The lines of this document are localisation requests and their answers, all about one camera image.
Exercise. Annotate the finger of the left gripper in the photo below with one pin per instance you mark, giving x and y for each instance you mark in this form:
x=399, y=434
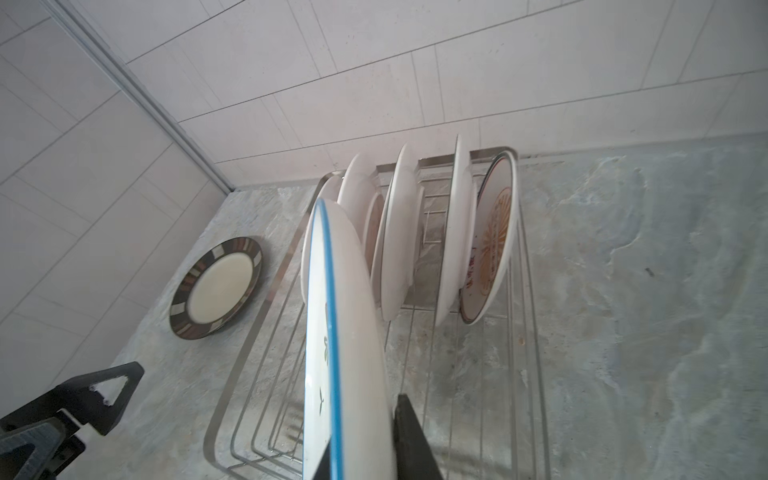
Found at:
x=41, y=450
x=77, y=402

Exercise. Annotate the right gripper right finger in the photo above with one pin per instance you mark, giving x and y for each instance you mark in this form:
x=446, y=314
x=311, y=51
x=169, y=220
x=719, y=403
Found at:
x=414, y=457

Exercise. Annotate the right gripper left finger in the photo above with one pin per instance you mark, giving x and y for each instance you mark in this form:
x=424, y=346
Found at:
x=323, y=470

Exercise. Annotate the white blue-rim watermelon plate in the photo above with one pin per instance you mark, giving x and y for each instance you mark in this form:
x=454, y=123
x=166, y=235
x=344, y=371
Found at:
x=346, y=396

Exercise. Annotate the dark striped rim cream plate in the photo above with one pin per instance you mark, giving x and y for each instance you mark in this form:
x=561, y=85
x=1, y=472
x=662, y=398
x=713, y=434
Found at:
x=216, y=288

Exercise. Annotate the white plate red centre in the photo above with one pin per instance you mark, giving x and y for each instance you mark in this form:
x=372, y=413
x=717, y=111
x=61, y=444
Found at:
x=405, y=202

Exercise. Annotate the white plate red pattern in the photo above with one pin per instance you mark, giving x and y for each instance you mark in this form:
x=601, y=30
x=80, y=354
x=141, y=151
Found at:
x=457, y=245

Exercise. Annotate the white plate orange sunburst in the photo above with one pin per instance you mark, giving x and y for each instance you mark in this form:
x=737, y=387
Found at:
x=494, y=234

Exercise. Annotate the white plate red text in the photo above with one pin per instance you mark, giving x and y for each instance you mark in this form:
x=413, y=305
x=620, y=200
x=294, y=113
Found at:
x=361, y=198

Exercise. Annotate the white plate orange rear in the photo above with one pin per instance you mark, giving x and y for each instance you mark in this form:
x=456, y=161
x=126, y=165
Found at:
x=329, y=191

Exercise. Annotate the steel wire dish rack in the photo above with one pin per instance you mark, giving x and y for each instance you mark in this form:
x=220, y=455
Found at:
x=477, y=390

